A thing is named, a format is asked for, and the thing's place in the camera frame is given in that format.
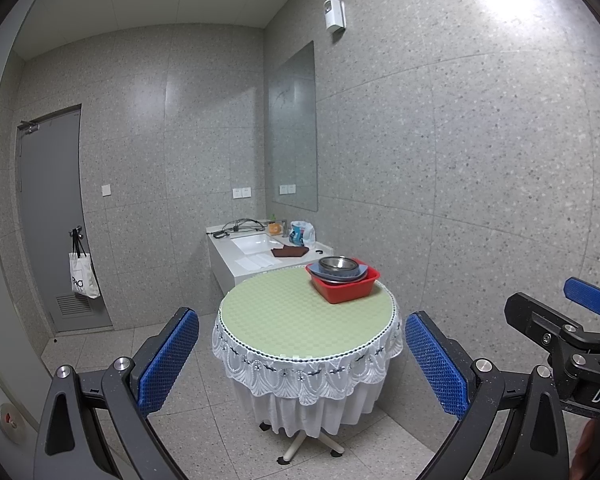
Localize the large steel bowl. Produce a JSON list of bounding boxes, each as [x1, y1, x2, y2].
[[318, 256, 360, 272]]

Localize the person's right hand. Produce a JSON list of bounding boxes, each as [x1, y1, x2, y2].
[[569, 420, 600, 480]]

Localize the white tote bag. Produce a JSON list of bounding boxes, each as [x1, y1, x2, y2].
[[69, 226, 100, 299]]

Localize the white table base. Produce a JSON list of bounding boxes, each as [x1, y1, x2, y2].
[[252, 422, 343, 467]]

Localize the red plastic basin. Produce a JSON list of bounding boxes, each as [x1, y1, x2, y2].
[[304, 260, 381, 304]]

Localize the green checkered tablecloth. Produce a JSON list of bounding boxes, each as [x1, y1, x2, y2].
[[212, 266, 403, 406]]

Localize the blue plate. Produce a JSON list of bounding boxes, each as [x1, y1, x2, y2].
[[308, 262, 368, 283]]

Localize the white counter cabinet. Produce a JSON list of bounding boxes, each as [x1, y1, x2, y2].
[[206, 221, 335, 295]]

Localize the blue white bag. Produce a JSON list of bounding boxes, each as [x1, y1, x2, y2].
[[288, 220, 315, 247]]

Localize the orange bottle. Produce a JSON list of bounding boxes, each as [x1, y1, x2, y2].
[[268, 222, 283, 235]]

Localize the grey door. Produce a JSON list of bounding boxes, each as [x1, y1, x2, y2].
[[17, 107, 111, 332]]

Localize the mirror side sockets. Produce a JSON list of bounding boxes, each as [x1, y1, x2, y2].
[[278, 184, 297, 195]]

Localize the black cable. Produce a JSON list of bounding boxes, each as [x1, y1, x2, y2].
[[212, 218, 268, 240]]

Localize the white wall sockets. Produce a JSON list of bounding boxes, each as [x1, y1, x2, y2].
[[232, 186, 252, 200]]

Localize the wall mirror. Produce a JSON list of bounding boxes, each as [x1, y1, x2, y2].
[[266, 42, 318, 211]]

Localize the white wall device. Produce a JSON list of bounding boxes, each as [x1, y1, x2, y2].
[[324, 0, 347, 34]]

